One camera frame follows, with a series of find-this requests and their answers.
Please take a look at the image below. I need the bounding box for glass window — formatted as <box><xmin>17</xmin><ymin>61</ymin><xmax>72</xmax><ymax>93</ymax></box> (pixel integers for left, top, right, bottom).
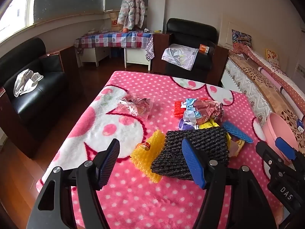
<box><xmin>0</xmin><ymin>0</ymin><xmax>32</xmax><ymax>32</ymax></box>

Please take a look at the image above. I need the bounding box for brown wrapper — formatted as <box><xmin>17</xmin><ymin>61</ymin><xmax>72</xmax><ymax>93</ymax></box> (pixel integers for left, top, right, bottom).
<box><xmin>182</xmin><ymin>98</ymin><xmax>224</xmax><ymax>126</ymax></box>

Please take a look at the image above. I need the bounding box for red foam net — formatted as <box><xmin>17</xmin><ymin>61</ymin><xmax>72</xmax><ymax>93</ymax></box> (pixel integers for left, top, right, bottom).
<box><xmin>173</xmin><ymin>98</ymin><xmax>208</xmax><ymax>118</ymax></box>

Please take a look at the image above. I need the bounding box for yellow floral pillow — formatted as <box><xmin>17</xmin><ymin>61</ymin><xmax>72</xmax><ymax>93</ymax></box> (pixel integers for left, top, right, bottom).
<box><xmin>266</xmin><ymin>49</ymin><xmax>280</xmax><ymax>65</ymax></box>

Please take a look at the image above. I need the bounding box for black leather sofa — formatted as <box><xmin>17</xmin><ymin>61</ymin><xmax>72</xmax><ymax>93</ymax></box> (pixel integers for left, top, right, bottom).
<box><xmin>0</xmin><ymin>37</ymin><xmax>68</xmax><ymax>134</ymax></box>

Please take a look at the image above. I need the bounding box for purple cloth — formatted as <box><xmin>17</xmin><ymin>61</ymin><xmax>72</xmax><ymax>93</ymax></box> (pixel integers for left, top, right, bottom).
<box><xmin>178</xmin><ymin>118</ymin><xmax>197</xmax><ymax>130</ymax></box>

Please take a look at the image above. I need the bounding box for patterned puffy jacket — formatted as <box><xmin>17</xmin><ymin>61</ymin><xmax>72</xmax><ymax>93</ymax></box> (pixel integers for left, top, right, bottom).
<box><xmin>117</xmin><ymin>0</ymin><xmax>146</xmax><ymax>30</ymax></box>

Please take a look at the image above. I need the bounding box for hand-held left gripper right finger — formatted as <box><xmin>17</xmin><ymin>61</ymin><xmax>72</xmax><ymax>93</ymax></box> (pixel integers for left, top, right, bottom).
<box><xmin>181</xmin><ymin>138</ymin><xmax>278</xmax><ymax>229</ymax></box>

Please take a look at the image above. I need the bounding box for yellow plastic bag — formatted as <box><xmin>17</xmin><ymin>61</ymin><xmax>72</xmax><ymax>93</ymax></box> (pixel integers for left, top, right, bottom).
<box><xmin>199</xmin><ymin>120</ymin><xmax>246</xmax><ymax>158</ymax></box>

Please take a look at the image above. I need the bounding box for pink bucket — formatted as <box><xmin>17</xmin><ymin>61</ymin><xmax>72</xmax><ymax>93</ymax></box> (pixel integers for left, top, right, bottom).
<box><xmin>262</xmin><ymin>113</ymin><xmax>305</xmax><ymax>165</ymax></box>

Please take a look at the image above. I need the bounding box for cartoon print pillow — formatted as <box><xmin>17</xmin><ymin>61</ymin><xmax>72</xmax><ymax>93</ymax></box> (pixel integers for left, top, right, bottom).
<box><xmin>232</xmin><ymin>29</ymin><xmax>252</xmax><ymax>44</ymax></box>

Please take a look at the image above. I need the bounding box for white cloth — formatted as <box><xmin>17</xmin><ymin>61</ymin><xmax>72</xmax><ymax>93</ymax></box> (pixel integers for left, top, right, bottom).
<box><xmin>14</xmin><ymin>69</ymin><xmax>44</xmax><ymax>98</ymax></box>

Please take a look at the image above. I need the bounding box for clear plastic wrapper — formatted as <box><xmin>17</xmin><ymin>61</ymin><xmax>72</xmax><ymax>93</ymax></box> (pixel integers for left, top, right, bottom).
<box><xmin>116</xmin><ymin>96</ymin><xmax>153</xmax><ymax>120</ymax></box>

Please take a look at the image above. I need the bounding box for yellow foam net pad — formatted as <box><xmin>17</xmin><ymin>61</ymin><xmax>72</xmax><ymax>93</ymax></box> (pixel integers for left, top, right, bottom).
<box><xmin>130</xmin><ymin>129</ymin><xmax>166</xmax><ymax>184</ymax></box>

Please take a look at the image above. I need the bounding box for white bed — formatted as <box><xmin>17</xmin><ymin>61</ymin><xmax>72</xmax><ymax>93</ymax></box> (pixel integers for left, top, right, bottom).
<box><xmin>219</xmin><ymin>14</ymin><xmax>305</xmax><ymax>153</ymax></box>

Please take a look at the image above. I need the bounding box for brown wooden side cabinet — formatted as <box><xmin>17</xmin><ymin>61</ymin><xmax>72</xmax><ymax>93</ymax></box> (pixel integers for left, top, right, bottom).
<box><xmin>39</xmin><ymin>45</ymin><xmax>79</xmax><ymax>77</ymax></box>

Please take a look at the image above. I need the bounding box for plaid-covered side table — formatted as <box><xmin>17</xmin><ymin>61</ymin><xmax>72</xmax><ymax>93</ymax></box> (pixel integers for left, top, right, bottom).
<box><xmin>74</xmin><ymin>31</ymin><xmax>155</xmax><ymax>61</ymax></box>

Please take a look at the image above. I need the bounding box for floral pillowcase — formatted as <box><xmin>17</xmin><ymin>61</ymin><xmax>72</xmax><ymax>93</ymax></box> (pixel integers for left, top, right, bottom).
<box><xmin>161</xmin><ymin>43</ymin><xmax>199</xmax><ymax>71</ymax></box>

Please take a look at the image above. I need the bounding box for black foam net pad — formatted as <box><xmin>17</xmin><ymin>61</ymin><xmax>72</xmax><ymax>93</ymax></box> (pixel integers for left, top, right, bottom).
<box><xmin>150</xmin><ymin>127</ymin><xmax>231</xmax><ymax>181</ymax></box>

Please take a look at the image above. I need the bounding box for pink printed blanket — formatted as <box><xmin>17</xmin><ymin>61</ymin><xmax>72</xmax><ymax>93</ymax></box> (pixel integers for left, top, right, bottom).
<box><xmin>36</xmin><ymin>70</ymin><xmax>286</xmax><ymax>229</ymax></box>

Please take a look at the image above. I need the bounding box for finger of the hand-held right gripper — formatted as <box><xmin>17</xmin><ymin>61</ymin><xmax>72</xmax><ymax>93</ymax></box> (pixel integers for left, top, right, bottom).
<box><xmin>275</xmin><ymin>137</ymin><xmax>305</xmax><ymax>165</ymax></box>
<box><xmin>256</xmin><ymin>141</ymin><xmax>286</xmax><ymax>179</ymax></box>

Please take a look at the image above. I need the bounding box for white table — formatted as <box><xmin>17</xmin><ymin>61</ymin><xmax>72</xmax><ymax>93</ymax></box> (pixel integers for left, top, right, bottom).
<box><xmin>76</xmin><ymin>46</ymin><xmax>152</xmax><ymax>71</ymax></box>

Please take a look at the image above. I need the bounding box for brown leaf pattern blanket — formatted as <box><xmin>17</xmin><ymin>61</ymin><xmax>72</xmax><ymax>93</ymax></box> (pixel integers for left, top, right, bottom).
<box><xmin>229</xmin><ymin>52</ymin><xmax>305</xmax><ymax>153</ymax></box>

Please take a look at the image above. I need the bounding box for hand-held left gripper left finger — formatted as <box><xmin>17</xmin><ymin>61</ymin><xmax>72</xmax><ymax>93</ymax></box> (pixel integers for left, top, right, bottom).
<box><xmin>26</xmin><ymin>138</ymin><xmax>120</xmax><ymax>229</ymax></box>

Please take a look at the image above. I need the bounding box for black leather armchair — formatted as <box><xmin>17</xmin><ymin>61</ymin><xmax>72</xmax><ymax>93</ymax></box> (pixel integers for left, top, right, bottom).
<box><xmin>163</xmin><ymin>18</ymin><xmax>218</xmax><ymax>81</ymax></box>

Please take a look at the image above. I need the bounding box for white red shopping bag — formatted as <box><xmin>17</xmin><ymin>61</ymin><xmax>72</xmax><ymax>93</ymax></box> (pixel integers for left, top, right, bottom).
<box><xmin>109</xmin><ymin>12</ymin><xmax>124</xmax><ymax>32</ymax></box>

